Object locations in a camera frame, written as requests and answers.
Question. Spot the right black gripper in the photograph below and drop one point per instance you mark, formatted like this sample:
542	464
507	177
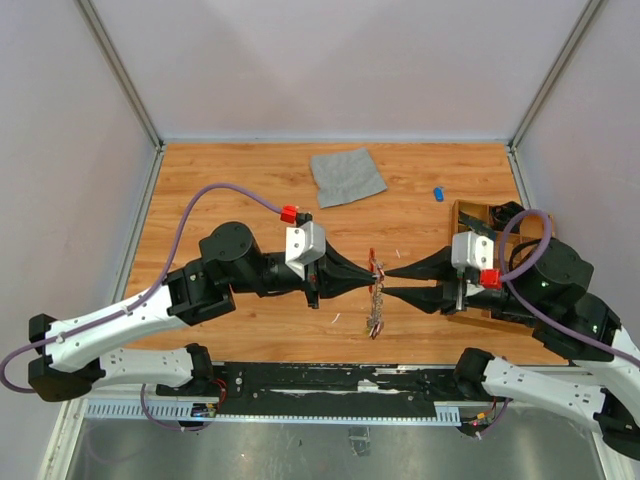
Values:
434	265

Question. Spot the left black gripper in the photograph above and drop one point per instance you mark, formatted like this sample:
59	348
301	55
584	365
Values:
337	276

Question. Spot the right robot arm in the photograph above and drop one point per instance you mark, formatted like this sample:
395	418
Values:
547	291

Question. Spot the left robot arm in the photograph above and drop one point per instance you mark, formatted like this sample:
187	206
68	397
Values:
78	355

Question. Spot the wooden compartment tray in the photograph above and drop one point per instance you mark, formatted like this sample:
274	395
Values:
490	220

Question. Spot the blue key tag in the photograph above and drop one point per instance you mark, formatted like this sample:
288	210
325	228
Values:
438	194

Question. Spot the grey cloth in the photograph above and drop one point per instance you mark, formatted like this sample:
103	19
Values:
345	177

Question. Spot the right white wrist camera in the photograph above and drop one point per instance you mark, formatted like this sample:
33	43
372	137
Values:
472	250

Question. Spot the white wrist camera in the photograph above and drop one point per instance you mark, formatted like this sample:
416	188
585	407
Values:
303	246
472	250

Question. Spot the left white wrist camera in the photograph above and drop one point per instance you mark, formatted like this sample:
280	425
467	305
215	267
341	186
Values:
303	246

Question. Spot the black mounting rail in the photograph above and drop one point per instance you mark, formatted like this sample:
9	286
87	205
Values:
328	390

